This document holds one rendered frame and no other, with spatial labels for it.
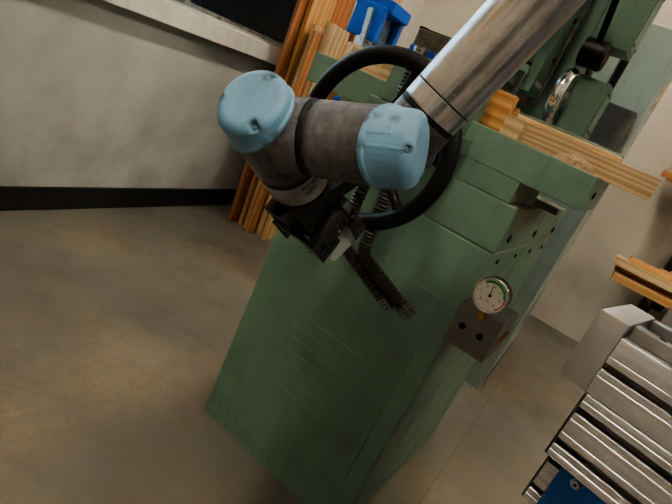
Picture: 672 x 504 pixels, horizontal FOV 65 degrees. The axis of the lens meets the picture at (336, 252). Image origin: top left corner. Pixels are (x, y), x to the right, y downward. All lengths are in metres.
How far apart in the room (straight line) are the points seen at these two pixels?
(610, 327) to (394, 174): 0.31
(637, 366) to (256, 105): 0.47
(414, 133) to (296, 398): 0.85
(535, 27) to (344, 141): 0.23
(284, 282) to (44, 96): 1.18
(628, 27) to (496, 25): 0.75
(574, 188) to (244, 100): 0.60
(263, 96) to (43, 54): 1.55
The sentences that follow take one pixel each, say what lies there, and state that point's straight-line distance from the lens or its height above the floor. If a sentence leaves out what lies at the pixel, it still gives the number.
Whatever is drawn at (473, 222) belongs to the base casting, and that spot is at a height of 0.74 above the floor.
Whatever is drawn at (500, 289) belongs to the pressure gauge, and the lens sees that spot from 0.90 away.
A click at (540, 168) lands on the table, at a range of 0.94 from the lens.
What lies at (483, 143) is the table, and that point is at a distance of 0.97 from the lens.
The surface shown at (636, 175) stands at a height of 0.93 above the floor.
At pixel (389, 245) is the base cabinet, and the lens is 1.03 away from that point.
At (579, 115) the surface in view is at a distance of 1.27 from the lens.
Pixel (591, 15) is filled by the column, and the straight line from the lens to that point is 1.34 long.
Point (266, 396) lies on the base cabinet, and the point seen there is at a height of 0.16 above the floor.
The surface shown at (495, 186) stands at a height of 0.82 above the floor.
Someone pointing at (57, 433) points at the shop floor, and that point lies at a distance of 1.29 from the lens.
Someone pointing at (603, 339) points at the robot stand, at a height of 0.75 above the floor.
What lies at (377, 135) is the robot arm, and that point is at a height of 0.85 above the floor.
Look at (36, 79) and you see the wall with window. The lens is 2.02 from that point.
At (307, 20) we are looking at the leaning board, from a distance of 2.57.
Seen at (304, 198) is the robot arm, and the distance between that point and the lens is 0.59.
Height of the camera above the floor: 0.89
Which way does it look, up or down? 18 degrees down
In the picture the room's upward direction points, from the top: 24 degrees clockwise
